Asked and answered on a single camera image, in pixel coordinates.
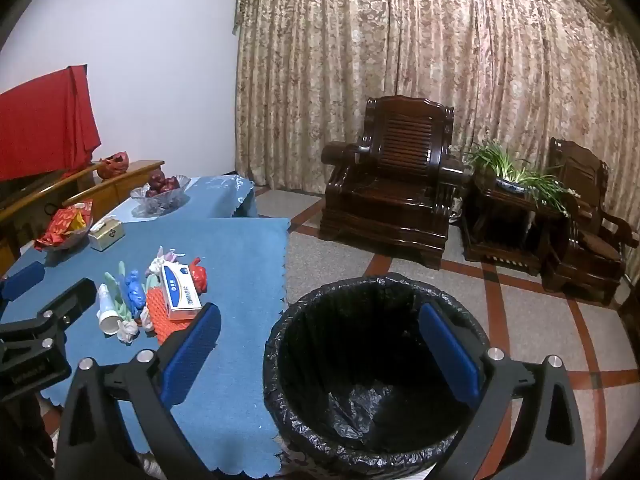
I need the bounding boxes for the glass fruit bowl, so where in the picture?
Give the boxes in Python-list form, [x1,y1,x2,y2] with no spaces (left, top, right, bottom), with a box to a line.
[130,175,191,218]

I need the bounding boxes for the dark wooden armchair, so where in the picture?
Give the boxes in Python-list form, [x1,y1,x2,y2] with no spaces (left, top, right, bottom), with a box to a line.
[542,137,640,306]
[319,95,473,271]

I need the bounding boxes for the blue and white cardboard box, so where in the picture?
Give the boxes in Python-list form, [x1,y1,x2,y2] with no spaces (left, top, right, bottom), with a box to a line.
[160,262,203,321]

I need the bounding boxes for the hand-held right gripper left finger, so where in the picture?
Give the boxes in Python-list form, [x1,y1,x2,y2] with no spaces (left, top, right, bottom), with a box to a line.
[54,303,223,480]

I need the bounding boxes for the clear wrapper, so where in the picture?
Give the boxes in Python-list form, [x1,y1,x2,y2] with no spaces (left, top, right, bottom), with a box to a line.
[116,317,139,345]

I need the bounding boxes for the red ornament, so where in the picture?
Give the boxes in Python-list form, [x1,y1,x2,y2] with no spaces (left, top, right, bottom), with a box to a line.
[96,150,132,180]

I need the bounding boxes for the orange foam mesh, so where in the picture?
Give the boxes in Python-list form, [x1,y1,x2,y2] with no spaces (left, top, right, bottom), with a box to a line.
[145,285,201,346]

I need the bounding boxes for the glass snack bowl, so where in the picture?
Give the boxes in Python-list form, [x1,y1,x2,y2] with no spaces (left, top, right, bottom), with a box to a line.
[37,220,95,253]

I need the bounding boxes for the red cloth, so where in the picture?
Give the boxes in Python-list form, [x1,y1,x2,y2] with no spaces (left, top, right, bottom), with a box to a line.
[0,64,102,182]

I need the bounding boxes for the tissue box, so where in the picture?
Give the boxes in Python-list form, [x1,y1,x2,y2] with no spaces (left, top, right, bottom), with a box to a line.
[88,216,125,252]

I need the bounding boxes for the trash bin with black bag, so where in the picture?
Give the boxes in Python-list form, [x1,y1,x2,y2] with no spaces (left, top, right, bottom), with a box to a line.
[262,272,493,480]

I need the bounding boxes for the blue and white plant pot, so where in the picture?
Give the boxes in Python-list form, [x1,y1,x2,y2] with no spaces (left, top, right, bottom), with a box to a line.
[495,175,531,194]

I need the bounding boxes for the red wrapper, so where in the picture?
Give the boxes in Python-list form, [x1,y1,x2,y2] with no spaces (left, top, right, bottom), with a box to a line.
[187,257,210,295]

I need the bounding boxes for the white tube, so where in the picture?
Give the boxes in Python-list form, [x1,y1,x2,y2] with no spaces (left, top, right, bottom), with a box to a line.
[96,283,121,336]

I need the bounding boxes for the dark wooden side table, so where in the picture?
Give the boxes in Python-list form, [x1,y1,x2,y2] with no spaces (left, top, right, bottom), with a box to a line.
[460,170,576,276]

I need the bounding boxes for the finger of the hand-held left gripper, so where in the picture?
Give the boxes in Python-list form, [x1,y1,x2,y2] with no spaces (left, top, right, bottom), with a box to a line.
[0,277,98,357]
[0,261,47,306]

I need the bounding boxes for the green potted plant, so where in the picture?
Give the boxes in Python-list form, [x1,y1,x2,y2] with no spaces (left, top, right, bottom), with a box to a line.
[465,141,581,216]

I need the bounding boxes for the blue wrapper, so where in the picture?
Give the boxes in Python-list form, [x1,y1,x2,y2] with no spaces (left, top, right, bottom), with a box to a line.
[124,270,147,311]

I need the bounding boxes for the red and yellow snack packets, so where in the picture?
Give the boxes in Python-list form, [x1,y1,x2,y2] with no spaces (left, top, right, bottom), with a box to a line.
[34,199,95,252]

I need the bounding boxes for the floral beige curtain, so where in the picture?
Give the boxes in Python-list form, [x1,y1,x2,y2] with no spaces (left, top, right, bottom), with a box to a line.
[232,0,640,241]

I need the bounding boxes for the green wrapper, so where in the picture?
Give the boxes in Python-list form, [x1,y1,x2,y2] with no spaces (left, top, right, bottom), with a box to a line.
[104,261,133,322]

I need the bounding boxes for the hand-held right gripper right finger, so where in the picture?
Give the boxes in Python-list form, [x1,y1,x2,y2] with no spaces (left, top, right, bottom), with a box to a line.
[418,303,587,480]

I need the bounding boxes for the light blue lace-edged tablecloth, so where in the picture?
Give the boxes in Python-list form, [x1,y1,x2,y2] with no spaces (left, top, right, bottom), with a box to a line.
[107,175,260,221]

